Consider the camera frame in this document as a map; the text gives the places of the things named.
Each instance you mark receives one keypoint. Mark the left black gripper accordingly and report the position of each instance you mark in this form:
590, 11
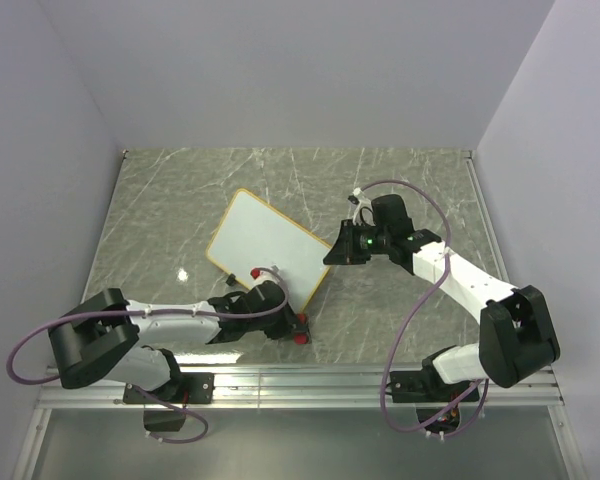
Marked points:
285, 325

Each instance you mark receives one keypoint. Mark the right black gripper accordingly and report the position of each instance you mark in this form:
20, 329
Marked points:
344, 251

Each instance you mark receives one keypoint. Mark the red heart-shaped eraser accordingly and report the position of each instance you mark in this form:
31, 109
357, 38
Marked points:
301, 332

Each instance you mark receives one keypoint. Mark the yellow framed whiteboard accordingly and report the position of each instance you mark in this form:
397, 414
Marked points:
253, 234

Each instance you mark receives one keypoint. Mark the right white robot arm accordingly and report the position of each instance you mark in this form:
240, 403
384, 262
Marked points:
516, 333

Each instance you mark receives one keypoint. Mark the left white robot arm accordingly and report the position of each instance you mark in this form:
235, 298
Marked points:
108, 337

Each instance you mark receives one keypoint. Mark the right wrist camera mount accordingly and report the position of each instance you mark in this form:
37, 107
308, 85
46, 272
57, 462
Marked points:
362, 205

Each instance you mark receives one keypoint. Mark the aluminium mounting rail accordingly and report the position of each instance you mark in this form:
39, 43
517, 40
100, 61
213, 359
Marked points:
295, 387

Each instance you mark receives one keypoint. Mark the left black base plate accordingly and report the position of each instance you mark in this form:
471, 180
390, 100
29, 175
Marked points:
187, 388

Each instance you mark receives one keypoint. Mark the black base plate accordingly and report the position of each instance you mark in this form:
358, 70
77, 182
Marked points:
187, 388
425, 386

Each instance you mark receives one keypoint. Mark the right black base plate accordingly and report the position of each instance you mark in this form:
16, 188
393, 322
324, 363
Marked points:
425, 386

